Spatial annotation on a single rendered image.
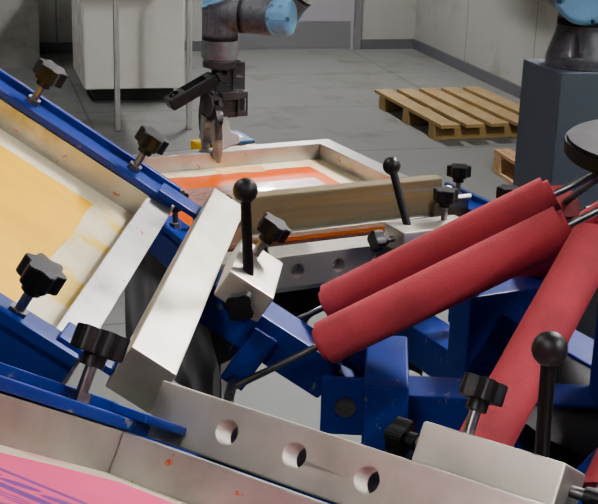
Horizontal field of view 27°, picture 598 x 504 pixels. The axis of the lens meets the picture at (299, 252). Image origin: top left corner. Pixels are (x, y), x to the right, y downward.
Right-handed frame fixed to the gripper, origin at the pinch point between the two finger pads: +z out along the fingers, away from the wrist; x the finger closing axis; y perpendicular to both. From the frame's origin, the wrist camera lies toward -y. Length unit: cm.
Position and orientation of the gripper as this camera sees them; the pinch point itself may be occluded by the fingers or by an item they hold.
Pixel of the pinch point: (209, 154)
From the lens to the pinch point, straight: 268.5
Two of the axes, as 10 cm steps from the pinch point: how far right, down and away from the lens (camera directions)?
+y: 9.0, -1.1, 4.3
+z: -0.3, 9.5, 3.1
